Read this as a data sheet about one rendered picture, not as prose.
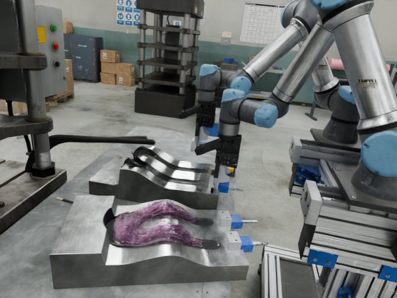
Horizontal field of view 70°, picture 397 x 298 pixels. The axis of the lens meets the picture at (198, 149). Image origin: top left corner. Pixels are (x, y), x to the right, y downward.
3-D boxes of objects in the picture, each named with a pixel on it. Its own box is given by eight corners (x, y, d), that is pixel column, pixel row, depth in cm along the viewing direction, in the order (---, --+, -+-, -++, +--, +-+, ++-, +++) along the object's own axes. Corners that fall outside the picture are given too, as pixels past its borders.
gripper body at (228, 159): (236, 170, 101) (241, 139, 97) (212, 167, 102) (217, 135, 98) (237, 162, 108) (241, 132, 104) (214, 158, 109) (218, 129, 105)
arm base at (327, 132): (351, 135, 138) (357, 116, 134) (361, 146, 124) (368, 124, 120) (319, 130, 140) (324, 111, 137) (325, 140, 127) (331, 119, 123)
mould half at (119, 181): (221, 183, 130) (224, 156, 125) (215, 216, 106) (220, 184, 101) (116, 166, 135) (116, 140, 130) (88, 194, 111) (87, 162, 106)
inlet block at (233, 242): (263, 244, 89) (266, 230, 87) (269, 256, 85) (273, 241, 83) (223, 245, 87) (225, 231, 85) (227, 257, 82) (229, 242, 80)
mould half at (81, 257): (224, 222, 103) (228, 196, 99) (246, 280, 79) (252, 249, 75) (78, 223, 94) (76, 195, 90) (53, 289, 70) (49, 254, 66)
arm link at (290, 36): (343, 14, 106) (244, 104, 112) (326, 15, 115) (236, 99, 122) (328, -13, 101) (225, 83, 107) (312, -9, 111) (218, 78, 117)
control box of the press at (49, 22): (84, 252, 190) (68, 9, 135) (55, 288, 162) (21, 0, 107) (53, 246, 192) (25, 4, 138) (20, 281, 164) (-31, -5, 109)
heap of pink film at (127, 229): (195, 214, 95) (197, 194, 92) (204, 252, 79) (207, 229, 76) (116, 214, 91) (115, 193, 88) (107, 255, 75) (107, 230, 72)
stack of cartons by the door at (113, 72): (135, 85, 761) (136, 52, 730) (131, 87, 731) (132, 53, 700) (105, 81, 770) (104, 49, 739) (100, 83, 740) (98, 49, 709)
